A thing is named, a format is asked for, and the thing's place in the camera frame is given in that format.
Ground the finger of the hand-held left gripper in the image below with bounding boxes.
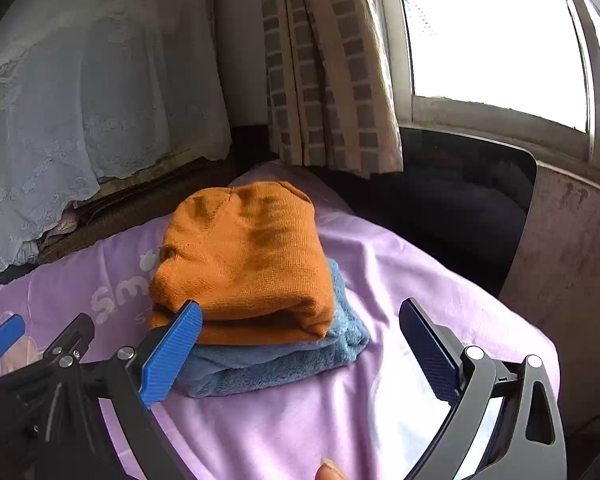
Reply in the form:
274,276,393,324
0,314,27,361
39,312,97,361

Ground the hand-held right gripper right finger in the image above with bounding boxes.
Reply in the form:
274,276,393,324
399,297,568,480

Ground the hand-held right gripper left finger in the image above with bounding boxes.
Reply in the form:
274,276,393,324
32,300,204,480

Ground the orange knit cardigan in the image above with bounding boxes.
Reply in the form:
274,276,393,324
149,180,337,346

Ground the person's right hand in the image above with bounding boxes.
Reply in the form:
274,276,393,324
315,457,351,480

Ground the pile of folded bedding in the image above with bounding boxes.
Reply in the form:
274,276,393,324
27,207,83,256

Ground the blue fleece garment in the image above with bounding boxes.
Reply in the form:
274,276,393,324
172,259,371,400

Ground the purple printed blanket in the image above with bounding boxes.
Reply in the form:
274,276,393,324
0,160,560,480

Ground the brown woven mat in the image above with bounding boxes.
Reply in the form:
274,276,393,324
35,157,241,266

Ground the black glossy panel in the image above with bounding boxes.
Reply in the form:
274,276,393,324
325,127,538,296

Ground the white lace cloth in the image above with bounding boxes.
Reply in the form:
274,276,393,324
0,0,233,296

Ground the beige checked curtain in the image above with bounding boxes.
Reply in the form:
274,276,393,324
257,0,405,178

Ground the window with concrete sill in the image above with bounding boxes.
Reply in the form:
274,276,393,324
375,0,600,166

